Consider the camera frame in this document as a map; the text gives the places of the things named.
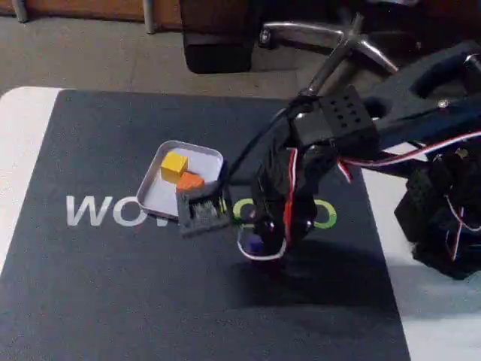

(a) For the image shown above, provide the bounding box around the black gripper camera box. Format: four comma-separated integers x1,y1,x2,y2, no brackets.
176,190,231,239

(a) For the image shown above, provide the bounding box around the purple wooden block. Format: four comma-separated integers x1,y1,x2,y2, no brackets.
245,232,265,253

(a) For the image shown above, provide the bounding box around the yellow wooden block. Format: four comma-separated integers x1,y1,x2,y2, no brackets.
159,150,189,185

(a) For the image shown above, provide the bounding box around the black camera cable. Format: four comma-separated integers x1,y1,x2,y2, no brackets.
216,103,301,193

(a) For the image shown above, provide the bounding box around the white rectangular tray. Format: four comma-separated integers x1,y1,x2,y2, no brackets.
135,139,227,220

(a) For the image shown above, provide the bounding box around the chrome office chair base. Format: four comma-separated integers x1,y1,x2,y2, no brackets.
259,13,422,102

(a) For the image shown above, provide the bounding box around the grey metal furniture leg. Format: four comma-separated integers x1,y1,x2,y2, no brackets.
141,0,159,35
11,0,29,23

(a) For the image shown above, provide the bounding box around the black box on floor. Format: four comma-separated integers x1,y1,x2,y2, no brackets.
179,0,265,74

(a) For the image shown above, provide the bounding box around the dark mat with printed letters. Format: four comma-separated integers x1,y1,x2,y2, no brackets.
0,89,413,361

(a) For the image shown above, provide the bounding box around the red white servo wire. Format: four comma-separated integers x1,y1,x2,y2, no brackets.
236,147,300,262

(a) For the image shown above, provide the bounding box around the orange wooden block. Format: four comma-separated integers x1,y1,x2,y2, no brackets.
176,171,206,195

